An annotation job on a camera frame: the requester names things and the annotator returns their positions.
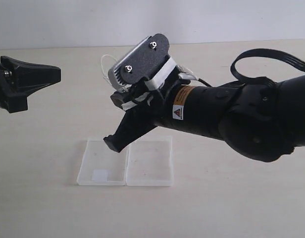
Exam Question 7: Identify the white wired earphones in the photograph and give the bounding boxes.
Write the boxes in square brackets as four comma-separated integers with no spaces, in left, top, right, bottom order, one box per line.
[101,54,118,86]

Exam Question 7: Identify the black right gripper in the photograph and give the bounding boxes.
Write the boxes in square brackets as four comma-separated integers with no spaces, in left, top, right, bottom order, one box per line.
[103,68,192,153]

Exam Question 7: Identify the clear plastic hinged case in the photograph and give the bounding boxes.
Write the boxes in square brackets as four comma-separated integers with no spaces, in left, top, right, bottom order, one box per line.
[77,136,174,186]

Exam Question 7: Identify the white sticker in case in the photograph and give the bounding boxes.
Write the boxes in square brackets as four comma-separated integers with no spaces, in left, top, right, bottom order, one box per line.
[91,170,109,182]

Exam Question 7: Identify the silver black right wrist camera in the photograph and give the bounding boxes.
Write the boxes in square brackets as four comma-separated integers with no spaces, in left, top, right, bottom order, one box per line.
[108,33,176,91]

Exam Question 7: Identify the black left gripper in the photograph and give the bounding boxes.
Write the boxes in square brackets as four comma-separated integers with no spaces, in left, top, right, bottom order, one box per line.
[0,56,61,114]

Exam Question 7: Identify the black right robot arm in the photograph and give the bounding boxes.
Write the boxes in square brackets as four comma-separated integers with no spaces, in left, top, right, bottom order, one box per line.
[104,69,305,163]

